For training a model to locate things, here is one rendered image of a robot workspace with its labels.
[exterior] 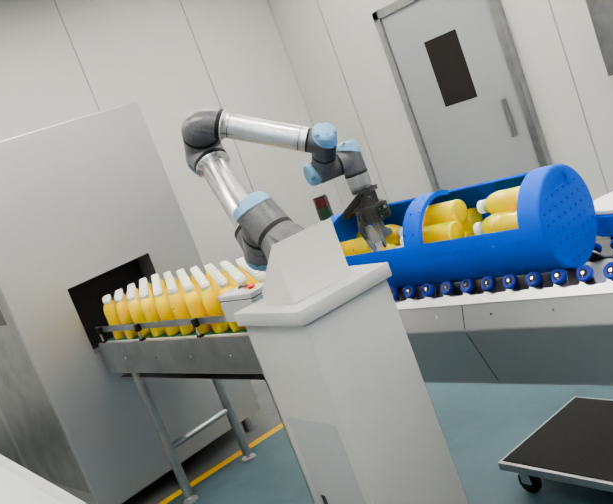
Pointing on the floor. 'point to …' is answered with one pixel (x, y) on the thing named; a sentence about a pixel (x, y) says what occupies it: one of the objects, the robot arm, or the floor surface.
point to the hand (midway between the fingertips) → (378, 246)
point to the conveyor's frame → (227, 349)
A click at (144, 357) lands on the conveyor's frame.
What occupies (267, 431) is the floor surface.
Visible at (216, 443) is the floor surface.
